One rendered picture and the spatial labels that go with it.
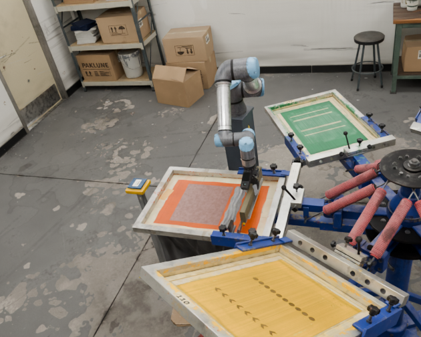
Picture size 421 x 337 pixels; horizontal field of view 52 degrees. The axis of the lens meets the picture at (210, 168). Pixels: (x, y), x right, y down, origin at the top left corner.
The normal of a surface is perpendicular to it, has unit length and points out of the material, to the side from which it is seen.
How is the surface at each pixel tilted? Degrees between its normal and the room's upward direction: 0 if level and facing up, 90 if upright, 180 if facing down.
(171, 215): 0
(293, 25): 90
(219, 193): 0
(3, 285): 0
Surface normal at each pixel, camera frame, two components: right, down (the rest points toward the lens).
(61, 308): -0.16, -0.80
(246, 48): -0.30, 0.60
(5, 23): 0.94, 0.06
